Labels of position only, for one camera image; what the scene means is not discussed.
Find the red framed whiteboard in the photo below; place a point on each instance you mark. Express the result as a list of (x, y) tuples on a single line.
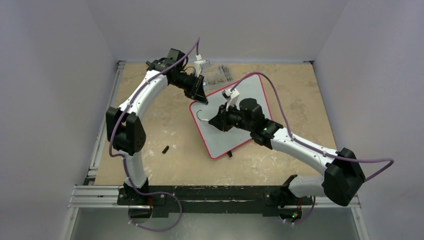
[(218, 143)]

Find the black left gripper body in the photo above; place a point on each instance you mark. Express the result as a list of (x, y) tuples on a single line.
[(190, 84)]

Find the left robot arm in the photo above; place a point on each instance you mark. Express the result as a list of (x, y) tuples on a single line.
[(125, 132)]

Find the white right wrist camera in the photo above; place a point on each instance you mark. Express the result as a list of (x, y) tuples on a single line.
[(231, 95)]

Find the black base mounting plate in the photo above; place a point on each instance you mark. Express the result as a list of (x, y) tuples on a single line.
[(266, 200)]

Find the aluminium frame rail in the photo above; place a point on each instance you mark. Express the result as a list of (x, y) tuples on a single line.
[(102, 132)]

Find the black metal crank handle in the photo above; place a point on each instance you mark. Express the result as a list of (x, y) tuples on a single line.
[(148, 63)]

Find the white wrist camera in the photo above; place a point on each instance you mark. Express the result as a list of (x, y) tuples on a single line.
[(200, 65), (231, 95)]

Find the clear plastic box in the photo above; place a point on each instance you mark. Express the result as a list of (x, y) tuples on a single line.
[(216, 77)]

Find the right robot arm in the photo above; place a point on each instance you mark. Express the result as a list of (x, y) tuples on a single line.
[(340, 174)]

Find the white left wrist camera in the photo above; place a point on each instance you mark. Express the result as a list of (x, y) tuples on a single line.
[(200, 65)]

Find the black marker cap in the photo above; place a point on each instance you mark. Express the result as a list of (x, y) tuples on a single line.
[(164, 151)]

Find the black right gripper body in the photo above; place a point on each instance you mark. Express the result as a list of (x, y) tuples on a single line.
[(224, 117)]

